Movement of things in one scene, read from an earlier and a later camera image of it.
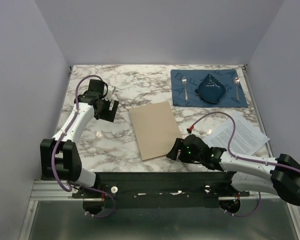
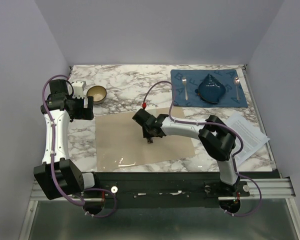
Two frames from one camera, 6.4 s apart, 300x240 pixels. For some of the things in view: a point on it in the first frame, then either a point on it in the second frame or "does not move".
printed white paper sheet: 248,137 does not move
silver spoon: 236,81 does not move
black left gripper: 108,115 to 85,113
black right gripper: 178,144 to 146,134
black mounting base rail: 162,190 does not move
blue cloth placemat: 194,77 does not move
